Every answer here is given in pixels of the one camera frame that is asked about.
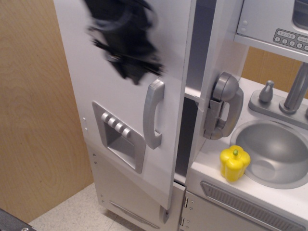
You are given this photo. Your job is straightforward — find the silver ice dispenser panel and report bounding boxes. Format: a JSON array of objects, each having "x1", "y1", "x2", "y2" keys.
[{"x1": 92, "y1": 102, "x2": 146, "y2": 174}]

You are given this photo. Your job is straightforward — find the silver fridge door handle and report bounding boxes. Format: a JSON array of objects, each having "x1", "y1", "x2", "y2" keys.
[{"x1": 142, "y1": 79, "x2": 165, "y2": 150}]

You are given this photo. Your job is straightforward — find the white toy fridge cabinet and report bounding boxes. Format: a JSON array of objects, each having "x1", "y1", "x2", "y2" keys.
[{"x1": 174, "y1": 0, "x2": 248, "y2": 186}]

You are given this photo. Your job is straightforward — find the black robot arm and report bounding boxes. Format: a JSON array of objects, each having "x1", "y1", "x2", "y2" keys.
[{"x1": 85, "y1": 0, "x2": 164, "y2": 85}]

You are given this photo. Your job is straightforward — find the silver toy telephone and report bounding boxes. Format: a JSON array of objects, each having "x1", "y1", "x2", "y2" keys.
[{"x1": 204, "y1": 72, "x2": 244, "y2": 140}]

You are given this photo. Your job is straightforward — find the black case corner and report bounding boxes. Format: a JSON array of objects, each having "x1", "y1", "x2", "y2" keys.
[{"x1": 0, "y1": 209, "x2": 36, "y2": 231}]

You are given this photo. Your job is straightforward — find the white toy fridge door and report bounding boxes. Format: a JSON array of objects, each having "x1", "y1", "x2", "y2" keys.
[{"x1": 54, "y1": 0, "x2": 196, "y2": 210}]

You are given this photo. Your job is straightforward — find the silver toy faucet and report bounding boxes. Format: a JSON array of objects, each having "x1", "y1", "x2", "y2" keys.
[{"x1": 279, "y1": 63, "x2": 308, "y2": 114}]

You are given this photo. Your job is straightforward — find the silver oven door panel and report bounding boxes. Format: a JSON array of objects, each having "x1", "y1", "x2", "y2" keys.
[{"x1": 181, "y1": 181, "x2": 308, "y2": 231}]

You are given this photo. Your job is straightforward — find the silver toy sink basin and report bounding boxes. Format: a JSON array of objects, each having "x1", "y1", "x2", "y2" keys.
[{"x1": 230, "y1": 120, "x2": 308, "y2": 189}]

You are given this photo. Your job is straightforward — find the toy microwave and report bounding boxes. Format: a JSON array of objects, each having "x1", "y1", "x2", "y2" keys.
[{"x1": 236, "y1": 0, "x2": 308, "y2": 57}]

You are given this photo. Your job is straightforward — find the wooden wall board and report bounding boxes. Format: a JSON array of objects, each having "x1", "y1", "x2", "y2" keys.
[{"x1": 0, "y1": 0, "x2": 93, "y2": 222}]

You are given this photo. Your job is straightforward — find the yellow toy bell pepper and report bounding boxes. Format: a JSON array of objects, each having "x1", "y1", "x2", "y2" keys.
[{"x1": 219, "y1": 145, "x2": 251, "y2": 182}]

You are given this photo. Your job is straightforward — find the silver faucet knob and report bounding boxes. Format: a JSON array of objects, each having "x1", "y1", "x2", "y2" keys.
[{"x1": 259, "y1": 80, "x2": 274, "y2": 103}]

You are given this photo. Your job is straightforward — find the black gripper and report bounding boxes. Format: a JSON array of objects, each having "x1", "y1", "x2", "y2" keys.
[{"x1": 88, "y1": 14, "x2": 164, "y2": 85}]

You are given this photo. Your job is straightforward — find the white freezer drawer door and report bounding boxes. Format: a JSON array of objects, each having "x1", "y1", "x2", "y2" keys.
[{"x1": 87, "y1": 146, "x2": 186, "y2": 231}]

